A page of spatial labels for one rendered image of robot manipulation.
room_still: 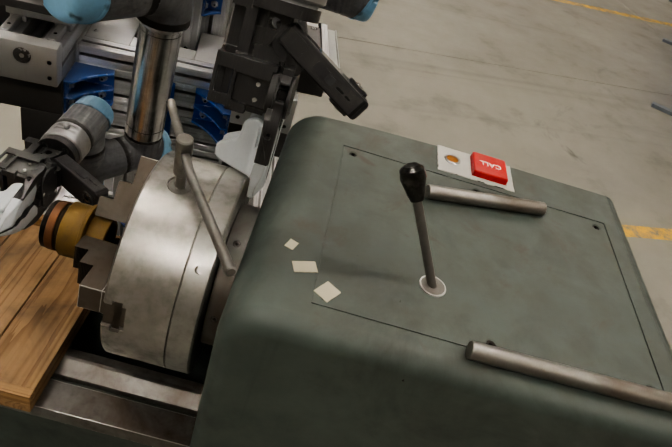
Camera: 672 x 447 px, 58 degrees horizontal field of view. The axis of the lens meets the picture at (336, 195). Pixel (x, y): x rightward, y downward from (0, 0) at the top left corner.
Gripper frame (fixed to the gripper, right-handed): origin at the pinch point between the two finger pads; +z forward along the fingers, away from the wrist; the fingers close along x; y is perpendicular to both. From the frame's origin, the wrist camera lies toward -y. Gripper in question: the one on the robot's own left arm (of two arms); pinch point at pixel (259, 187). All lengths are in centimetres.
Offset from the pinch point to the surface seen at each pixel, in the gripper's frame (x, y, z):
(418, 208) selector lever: -5.1, -18.7, -1.4
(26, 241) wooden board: -39, 41, 36
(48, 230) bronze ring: -17.3, 28.9, 21.4
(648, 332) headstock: -10, -55, 8
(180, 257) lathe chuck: -7.2, 7.8, 14.6
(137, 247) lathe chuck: -7.1, 13.4, 14.8
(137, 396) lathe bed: -19, 11, 47
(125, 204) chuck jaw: -21.3, 19.9, 15.9
